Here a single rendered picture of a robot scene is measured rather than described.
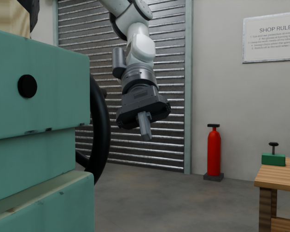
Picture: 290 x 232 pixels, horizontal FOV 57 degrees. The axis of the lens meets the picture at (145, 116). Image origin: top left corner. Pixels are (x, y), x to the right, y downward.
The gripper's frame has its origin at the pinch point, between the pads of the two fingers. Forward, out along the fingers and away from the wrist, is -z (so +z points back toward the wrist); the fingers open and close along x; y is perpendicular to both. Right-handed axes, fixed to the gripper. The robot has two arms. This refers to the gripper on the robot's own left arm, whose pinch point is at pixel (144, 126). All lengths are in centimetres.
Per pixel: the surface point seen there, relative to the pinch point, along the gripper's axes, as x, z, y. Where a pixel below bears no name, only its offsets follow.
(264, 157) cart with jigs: -39, 39, -89
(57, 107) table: -1.1, -24.1, 29.5
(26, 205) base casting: 1.1, -30.2, 27.9
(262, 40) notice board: -101, 196, -135
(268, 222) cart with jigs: -27, 5, -82
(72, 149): 0.8, -23.3, 24.1
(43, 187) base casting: 1.6, -27.8, 26.1
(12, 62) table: -1.2, -25.0, 34.1
